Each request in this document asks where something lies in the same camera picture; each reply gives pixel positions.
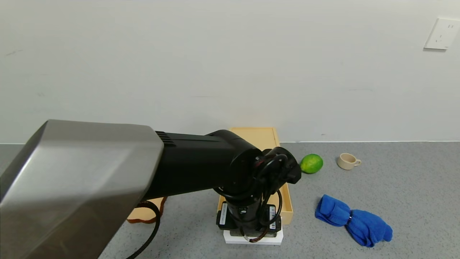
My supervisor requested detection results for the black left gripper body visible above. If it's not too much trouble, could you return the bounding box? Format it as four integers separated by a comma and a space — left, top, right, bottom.
216, 197, 282, 233

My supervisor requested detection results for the tan bread slice brown crust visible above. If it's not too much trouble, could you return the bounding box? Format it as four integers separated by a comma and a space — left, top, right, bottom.
126, 196, 168, 224

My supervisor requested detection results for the green lime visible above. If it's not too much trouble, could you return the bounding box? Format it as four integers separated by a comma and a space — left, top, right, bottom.
300, 154, 324, 174

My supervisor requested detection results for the blue cloth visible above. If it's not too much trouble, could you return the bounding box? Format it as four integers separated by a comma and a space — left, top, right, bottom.
315, 194, 394, 248

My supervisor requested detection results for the beige cup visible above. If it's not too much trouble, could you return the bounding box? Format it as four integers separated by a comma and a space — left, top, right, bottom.
337, 153, 362, 171

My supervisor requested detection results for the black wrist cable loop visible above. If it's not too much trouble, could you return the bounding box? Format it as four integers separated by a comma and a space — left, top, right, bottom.
216, 154, 290, 244

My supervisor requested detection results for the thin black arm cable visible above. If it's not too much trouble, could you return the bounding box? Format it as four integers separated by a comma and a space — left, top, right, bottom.
126, 200, 161, 259

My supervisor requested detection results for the white wall outlet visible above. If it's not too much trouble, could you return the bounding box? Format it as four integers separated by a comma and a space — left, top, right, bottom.
424, 18, 460, 50

